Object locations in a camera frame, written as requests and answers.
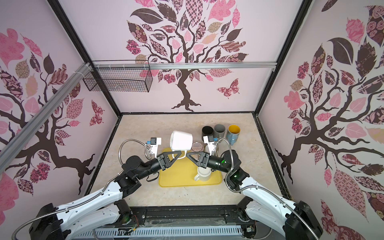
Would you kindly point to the aluminium rail left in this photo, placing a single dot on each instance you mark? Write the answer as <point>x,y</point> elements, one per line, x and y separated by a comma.
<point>11,150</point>

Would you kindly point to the black base frame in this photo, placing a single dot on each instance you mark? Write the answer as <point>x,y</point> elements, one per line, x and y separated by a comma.
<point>230,214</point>

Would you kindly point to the pink beige mug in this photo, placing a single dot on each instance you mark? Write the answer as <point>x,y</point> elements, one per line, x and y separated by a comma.
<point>197,147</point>

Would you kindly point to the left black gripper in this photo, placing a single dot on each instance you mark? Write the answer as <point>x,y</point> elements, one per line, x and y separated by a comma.
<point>164,161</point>

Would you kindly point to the white slotted cable duct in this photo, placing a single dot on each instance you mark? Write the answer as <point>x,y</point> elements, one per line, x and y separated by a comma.
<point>159,232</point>

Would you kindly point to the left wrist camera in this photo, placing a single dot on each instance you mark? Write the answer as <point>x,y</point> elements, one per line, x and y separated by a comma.
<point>153,145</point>

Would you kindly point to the grey mug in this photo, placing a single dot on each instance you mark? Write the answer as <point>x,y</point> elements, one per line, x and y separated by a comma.
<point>219,131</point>

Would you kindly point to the cream white mug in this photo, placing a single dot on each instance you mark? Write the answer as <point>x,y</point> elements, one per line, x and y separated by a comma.
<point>203,174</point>

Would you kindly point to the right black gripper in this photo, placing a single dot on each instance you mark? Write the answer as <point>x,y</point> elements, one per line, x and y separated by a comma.
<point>205,159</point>

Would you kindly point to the aluminium rail back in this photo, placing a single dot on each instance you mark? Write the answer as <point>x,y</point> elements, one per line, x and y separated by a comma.
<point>190,66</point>

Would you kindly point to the black wire basket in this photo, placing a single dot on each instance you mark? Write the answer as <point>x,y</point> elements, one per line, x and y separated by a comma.
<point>120,77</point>

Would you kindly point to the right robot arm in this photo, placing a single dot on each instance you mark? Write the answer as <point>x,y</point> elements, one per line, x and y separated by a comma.
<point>264,198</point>

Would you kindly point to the black mug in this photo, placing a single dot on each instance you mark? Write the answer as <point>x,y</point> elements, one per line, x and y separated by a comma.
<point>209,132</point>

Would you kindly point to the blue mug yellow inside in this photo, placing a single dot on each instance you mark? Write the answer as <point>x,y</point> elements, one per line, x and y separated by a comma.
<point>233,133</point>

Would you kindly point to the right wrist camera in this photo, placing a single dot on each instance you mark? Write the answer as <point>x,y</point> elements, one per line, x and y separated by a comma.
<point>211,145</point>

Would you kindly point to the yellow plastic tray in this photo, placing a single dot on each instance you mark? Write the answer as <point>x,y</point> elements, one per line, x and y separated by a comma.
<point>182,174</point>

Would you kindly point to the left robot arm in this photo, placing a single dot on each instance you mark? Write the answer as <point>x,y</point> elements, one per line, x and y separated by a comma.
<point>103,207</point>

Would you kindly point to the aluminium rail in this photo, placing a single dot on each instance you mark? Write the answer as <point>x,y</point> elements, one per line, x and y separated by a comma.
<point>190,66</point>
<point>11,150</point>

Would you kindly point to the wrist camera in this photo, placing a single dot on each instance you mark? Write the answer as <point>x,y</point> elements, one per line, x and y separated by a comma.
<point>211,145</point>
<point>153,145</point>

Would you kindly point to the white ribbed mug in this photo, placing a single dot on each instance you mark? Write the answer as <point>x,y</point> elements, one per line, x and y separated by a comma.
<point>181,141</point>

